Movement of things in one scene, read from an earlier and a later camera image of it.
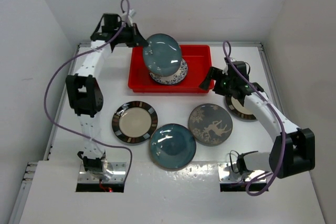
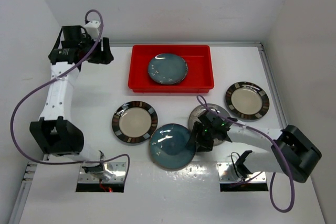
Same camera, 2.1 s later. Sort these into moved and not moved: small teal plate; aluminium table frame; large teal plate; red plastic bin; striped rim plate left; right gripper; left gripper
Moved: small teal plate; left gripper; right gripper
Not moved: red plastic bin; aluminium table frame; large teal plate; striped rim plate left
